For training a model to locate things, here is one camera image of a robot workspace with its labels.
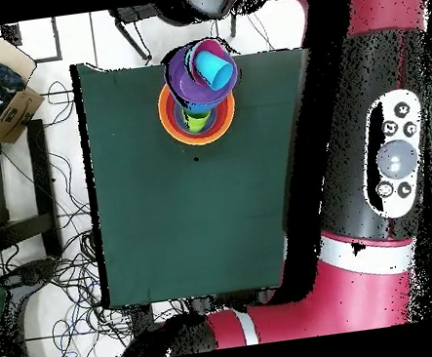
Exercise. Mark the medium blue bowl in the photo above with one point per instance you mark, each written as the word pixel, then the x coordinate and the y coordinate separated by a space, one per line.
pixel 210 120

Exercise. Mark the red-orange bowl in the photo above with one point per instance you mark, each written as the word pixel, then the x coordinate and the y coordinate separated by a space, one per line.
pixel 224 118

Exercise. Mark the green cup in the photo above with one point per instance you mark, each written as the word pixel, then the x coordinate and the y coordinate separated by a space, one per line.
pixel 195 120

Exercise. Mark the purple bowl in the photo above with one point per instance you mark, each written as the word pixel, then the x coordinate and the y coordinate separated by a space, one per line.
pixel 179 77

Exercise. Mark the blue cup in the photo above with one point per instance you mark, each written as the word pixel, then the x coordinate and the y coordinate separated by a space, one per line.
pixel 213 68

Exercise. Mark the pink bowl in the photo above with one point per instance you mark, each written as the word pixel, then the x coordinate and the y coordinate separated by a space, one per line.
pixel 202 46

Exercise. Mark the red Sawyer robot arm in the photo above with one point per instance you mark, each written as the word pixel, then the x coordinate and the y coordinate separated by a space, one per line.
pixel 374 185

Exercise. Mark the large orange bowl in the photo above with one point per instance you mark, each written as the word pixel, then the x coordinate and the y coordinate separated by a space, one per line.
pixel 161 115

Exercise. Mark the dark green tablecloth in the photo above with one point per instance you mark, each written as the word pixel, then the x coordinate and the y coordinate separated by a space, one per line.
pixel 145 239

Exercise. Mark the black bench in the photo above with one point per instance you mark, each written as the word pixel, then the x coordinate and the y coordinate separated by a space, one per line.
pixel 43 189

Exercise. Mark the black metal stand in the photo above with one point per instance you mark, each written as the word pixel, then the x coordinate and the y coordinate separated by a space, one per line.
pixel 132 16

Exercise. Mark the cardboard box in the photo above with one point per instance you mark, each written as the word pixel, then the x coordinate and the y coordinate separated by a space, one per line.
pixel 15 114

